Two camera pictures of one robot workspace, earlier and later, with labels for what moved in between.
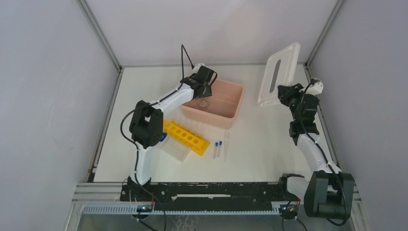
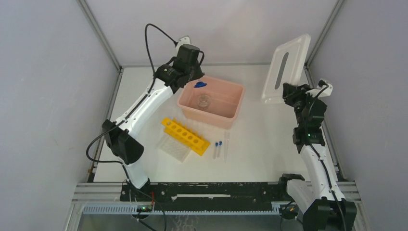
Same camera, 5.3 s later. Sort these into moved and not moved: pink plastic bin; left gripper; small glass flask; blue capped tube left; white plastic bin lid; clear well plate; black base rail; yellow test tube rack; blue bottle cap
Moved: blue bottle cap; left gripper; white plastic bin lid
Not moved: yellow test tube rack; black base rail; pink plastic bin; clear well plate; blue capped tube left; small glass flask
